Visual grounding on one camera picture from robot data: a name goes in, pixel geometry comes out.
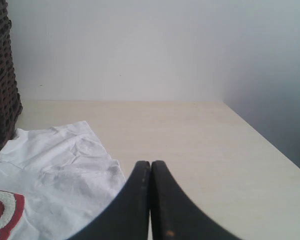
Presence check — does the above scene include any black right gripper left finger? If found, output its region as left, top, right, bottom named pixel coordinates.
left=70, top=161, right=150, bottom=240

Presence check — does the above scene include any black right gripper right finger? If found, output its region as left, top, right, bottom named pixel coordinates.
left=150, top=160, right=239, bottom=240

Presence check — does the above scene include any white t-shirt with red lettering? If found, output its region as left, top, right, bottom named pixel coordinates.
left=0, top=121, right=125, bottom=240

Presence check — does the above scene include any dark brown wicker basket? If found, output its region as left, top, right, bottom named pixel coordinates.
left=0, top=0, right=23, bottom=151

